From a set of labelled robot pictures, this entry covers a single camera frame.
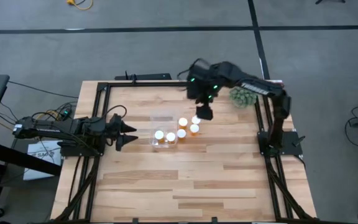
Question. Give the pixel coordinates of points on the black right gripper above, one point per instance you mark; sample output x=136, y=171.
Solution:
x=202, y=91

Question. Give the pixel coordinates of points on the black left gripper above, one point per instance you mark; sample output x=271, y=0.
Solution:
x=101, y=133

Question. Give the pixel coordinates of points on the clear plastic basket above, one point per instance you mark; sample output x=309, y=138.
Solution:
x=163, y=124

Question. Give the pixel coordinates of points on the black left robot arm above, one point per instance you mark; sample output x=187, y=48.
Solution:
x=48, y=126

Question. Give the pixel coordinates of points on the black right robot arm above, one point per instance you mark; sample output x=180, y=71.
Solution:
x=253, y=81

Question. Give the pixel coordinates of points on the green plant in white pot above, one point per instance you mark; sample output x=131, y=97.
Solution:
x=242, y=97

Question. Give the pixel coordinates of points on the black flat box with antennas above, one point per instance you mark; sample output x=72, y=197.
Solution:
x=148, y=76

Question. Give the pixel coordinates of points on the black power strip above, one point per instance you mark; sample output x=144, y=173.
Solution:
x=66, y=112

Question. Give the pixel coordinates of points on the white cardboard box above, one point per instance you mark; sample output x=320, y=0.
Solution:
x=42, y=161

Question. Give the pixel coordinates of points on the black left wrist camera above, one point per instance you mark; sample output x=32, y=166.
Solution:
x=115, y=119

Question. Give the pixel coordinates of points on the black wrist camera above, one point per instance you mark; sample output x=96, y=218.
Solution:
x=200, y=68
x=115, y=119

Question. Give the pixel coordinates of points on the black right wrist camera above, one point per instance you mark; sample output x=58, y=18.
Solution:
x=200, y=68

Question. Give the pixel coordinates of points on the black aluminium table frame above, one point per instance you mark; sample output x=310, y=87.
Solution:
x=135, y=84

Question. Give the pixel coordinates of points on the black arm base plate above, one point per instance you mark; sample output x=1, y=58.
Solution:
x=291, y=143
x=73, y=151

